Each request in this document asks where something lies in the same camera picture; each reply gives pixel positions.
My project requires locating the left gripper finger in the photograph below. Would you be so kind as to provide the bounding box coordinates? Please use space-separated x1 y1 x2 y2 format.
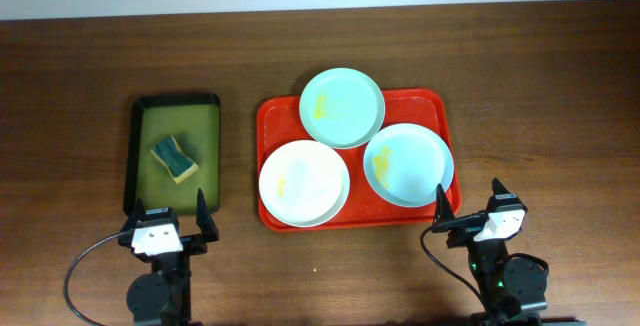
121 200 145 232
196 189 219 239

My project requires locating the light blue plate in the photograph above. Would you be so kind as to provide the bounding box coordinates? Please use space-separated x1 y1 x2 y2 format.
363 123 455 208

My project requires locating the green and yellow sponge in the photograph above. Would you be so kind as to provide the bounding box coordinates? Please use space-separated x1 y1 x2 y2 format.
150 136 199 184

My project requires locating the white plate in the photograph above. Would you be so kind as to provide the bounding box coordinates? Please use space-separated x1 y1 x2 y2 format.
258 140 350 228

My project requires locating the mint green plate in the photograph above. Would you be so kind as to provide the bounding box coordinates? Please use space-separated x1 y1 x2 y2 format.
299 68 386 149

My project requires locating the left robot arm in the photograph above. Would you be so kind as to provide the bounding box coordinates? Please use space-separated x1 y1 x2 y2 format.
118 191 219 326

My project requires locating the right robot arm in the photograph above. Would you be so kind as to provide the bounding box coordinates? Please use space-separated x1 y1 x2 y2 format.
426 179 549 325

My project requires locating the black tray with green liquid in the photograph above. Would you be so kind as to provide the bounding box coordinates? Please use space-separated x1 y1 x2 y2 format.
123 93 221 215

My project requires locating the red plastic tray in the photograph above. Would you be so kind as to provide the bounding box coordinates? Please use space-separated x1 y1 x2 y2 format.
256 88 452 230

